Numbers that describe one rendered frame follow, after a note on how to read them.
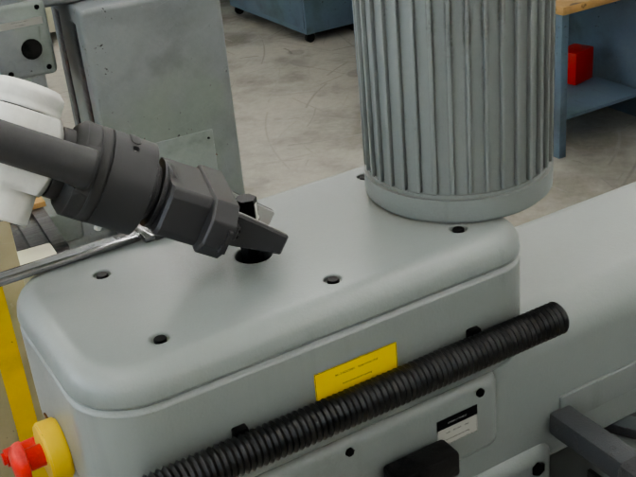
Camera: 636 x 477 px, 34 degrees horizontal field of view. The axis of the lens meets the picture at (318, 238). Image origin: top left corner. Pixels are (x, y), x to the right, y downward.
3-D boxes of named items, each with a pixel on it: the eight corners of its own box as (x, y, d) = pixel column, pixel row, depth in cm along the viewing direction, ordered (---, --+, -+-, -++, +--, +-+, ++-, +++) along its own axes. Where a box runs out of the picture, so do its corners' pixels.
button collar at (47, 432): (59, 496, 95) (45, 445, 93) (40, 463, 100) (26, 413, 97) (79, 487, 96) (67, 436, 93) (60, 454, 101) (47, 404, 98)
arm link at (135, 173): (188, 232, 104) (75, 198, 100) (224, 148, 102) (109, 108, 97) (210, 289, 94) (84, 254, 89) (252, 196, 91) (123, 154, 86)
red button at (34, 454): (22, 495, 94) (12, 461, 93) (10, 472, 97) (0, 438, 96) (57, 481, 96) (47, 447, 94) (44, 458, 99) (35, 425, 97)
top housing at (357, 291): (118, 551, 88) (83, 398, 81) (30, 405, 109) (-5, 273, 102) (538, 361, 108) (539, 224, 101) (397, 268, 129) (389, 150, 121)
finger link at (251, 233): (275, 256, 98) (217, 238, 96) (290, 227, 97) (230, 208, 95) (280, 264, 97) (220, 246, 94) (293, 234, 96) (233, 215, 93)
